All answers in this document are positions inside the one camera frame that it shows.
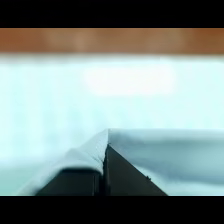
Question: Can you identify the light blue shirt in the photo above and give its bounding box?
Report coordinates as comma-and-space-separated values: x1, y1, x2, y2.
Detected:
17, 128, 224, 197

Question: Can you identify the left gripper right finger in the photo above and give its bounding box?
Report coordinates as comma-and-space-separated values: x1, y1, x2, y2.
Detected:
102, 143, 169, 197

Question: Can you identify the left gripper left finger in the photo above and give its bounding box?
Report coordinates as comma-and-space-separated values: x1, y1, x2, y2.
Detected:
35, 168, 102, 197

